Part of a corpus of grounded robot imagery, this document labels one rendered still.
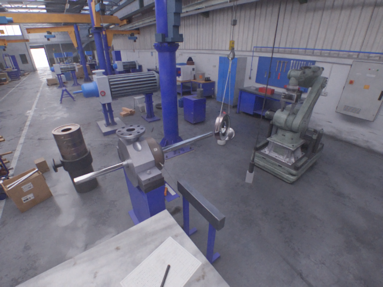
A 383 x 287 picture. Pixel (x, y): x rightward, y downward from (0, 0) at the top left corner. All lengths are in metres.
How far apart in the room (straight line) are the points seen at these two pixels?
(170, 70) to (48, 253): 3.18
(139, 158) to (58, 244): 1.71
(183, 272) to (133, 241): 0.42
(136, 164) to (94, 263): 0.76
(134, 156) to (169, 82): 2.13
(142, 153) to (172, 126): 2.15
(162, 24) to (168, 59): 0.54
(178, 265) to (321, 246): 1.98
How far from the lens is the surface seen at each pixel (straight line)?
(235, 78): 6.82
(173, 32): 3.29
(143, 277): 1.35
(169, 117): 3.65
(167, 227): 1.51
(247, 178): 1.85
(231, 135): 2.76
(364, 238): 3.30
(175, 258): 1.38
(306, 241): 2.83
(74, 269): 1.53
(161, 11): 3.48
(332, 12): 6.07
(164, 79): 3.48
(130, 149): 1.64
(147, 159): 1.64
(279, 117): 3.30
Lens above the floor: 2.09
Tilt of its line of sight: 29 degrees down
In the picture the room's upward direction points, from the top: straight up
